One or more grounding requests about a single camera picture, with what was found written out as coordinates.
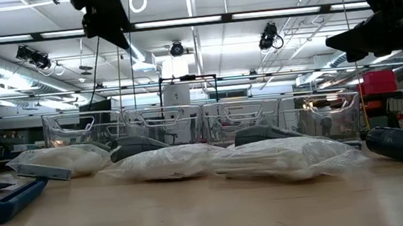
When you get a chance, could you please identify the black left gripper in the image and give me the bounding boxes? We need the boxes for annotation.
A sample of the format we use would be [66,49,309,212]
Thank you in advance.
[70,0,133,55]

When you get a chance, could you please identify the red storage box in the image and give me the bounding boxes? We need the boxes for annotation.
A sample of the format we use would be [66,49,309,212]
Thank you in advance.
[359,68,399,97]

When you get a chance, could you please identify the clear plastic bin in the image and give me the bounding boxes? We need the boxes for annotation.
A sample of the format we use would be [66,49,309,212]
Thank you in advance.
[123,102,205,151]
[277,89,365,149]
[200,96,283,148]
[41,107,128,159]

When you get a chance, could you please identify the black overhead light bar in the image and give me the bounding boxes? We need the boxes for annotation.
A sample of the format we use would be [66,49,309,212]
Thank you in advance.
[0,0,373,46]

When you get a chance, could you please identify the white cable loop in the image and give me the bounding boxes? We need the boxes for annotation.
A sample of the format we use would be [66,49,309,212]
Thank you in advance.
[128,0,149,16]

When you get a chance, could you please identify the silver ventilation duct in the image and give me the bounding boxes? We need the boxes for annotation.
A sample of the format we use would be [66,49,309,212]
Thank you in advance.
[119,28,157,75]

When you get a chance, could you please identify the black hanging cable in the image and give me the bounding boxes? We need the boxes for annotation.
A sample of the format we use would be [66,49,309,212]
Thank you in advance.
[81,35,109,112]

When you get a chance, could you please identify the black ceiling camera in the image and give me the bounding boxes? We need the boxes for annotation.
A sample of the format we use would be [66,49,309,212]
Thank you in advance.
[256,21,285,55]
[14,41,53,75]
[169,40,185,58]

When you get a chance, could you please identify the black metal frame stand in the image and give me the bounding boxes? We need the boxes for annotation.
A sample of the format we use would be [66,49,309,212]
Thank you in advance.
[156,72,221,109]

